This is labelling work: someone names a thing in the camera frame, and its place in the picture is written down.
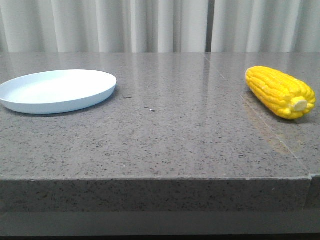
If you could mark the light blue round plate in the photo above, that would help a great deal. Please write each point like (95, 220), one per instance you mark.
(58, 91)

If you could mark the yellow corn cob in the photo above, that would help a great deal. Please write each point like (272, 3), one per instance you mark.
(286, 96)

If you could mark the right white curtain panel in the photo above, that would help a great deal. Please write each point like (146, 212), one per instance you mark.
(266, 26)

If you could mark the white curtain panel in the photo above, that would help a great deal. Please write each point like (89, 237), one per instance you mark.
(104, 26)
(266, 26)

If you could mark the left white curtain panel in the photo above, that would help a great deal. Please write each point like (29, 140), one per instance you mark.
(104, 26)

